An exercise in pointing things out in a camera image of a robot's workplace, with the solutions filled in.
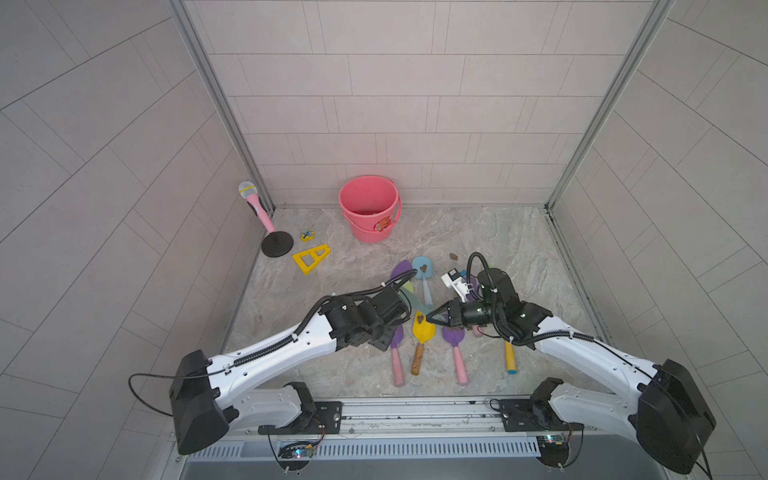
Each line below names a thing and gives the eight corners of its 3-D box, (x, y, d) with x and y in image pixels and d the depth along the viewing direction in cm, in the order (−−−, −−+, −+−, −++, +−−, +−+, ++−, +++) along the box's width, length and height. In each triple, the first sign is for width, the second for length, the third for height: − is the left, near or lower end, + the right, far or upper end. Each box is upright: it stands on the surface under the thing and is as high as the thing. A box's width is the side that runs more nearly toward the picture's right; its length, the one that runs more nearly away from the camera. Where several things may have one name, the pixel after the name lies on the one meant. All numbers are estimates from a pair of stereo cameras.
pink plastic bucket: (342, 247, 106) (335, 215, 93) (348, 207, 119) (342, 174, 106) (400, 247, 106) (401, 216, 93) (400, 207, 119) (401, 174, 106)
